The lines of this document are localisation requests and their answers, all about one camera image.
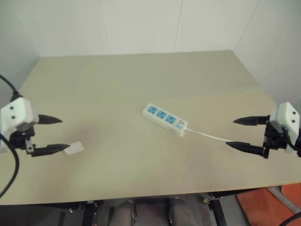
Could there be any white power strip cord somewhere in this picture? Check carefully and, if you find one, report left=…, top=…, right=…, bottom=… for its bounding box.
left=184, top=128, right=234, bottom=143

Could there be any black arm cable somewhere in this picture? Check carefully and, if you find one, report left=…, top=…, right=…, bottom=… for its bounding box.
left=0, top=74, right=23, bottom=200
left=281, top=210, right=301, bottom=226

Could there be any black table frame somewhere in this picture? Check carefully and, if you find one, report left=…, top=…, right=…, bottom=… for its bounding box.
left=47, top=185, right=284, bottom=226

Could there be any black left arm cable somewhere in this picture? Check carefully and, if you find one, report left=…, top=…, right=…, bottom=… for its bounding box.
left=0, top=74, right=23, bottom=200

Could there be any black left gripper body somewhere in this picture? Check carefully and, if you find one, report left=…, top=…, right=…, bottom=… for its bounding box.
left=9, top=126, right=38, bottom=158

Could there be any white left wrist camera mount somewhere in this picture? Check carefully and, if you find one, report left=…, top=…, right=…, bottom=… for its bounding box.
left=0, top=97, right=40, bottom=137

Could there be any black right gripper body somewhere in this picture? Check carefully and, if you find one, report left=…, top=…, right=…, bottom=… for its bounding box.
left=262, top=120, right=289, bottom=160

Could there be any white plug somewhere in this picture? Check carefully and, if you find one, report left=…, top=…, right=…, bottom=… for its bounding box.
left=64, top=142, right=84, bottom=155

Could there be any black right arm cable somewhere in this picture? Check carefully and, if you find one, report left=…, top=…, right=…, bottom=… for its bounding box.
left=281, top=210, right=301, bottom=226

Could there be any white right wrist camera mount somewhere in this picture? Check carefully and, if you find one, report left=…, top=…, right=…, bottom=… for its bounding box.
left=269, top=101, right=301, bottom=155

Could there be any orange floor mat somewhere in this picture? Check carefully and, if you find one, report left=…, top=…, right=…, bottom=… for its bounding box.
left=235, top=182, right=301, bottom=226

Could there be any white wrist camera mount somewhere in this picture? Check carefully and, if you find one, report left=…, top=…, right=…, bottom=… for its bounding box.
left=269, top=101, right=301, bottom=155
left=0, top=97, right=40, bottom=137

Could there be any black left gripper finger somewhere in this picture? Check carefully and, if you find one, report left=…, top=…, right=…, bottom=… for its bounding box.
left=37, top=114, right=63, bottom=126
left=31, top=144, right=71, bottom=158

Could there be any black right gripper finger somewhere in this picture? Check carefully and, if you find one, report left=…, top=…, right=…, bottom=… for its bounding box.
left=225, top=141, right=265, bottom=158
left=233, top=114, right=271, bottom=127

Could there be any white power strip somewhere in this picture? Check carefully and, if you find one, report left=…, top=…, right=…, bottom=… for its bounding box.
left=142, top=102, right=189, bottom=137

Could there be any dark rounded shape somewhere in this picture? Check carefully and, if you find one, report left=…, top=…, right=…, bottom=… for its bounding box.
left=113, top=200, right=136, bottom=226

